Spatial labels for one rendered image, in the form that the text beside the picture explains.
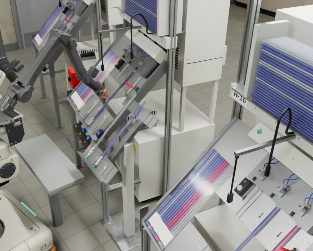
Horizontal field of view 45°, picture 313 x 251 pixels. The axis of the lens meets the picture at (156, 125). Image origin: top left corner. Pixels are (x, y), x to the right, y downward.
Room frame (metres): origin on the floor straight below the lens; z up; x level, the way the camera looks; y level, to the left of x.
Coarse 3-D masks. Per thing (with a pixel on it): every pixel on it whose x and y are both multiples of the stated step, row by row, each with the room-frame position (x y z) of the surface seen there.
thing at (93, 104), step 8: (96, 96) 2.46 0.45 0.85; (88, 104) 2.44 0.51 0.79; (96, 104) 2.38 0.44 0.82; (80, 112) 2.43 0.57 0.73; (88, 112) 2.37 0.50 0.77; (96, 112) 2.31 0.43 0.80; (104, 112) 2.26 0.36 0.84; (88, 120) 2.30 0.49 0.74; (96, 120) 2.24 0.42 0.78; (104, 120) 2.19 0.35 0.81; (96, 128) 2.17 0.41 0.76; (104, 128) 2.12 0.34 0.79
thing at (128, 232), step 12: (132, 144) 1.91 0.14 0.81; (132, 156) 1.91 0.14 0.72; (132, 168) 1.91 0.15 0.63; (132, 180) 1.90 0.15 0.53; (132, 192) 1.90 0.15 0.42; (132, 204) 1.90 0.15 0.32; (132, 216) 1.90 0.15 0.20; (108, 228) 1.96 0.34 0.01; (120, 228) 1.97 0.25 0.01; (132, 228) 1.90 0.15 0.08; (120, 240) 1.85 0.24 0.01; (132, 240) 1.86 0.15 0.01
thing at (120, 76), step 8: (120, 40) 2.83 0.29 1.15; (128, 40) 2.75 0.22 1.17; (112, 48) 2.81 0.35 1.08; (120, 48) 2.74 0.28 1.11; (120, 56) 2.66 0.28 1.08; (128, 64) 2.52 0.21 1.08; (112, 72) 2.56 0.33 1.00; (120, 72) 2.50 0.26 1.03; (128, 72) 2.44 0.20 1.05; (136, 72) 2.39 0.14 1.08; (120, 80) 2.43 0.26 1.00; (128, 80) 2.37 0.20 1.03; (136, 80) 2.32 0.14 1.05; (144, 80) 2.27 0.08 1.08; (128, 88) 2.30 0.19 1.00
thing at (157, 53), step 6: (132, 30) 2.67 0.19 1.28; (132, 36) 2.61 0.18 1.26; (138, 36) 2.56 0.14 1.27; (144, 36) 2.51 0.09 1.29; (138, 42) 2.50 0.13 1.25; (144, 42) 2.46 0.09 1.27; (150, 42) 2.41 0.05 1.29; (144, 48) 2.40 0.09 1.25; (150, 48) 2.36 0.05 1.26; (156, 48) 2.32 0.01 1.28; (150, 54) 2.31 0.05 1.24; (156, 54) 2.27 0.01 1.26; (162, 54) 2.29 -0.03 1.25; (156, 60) 2.27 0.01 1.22; (162, 60) 2.29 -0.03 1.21
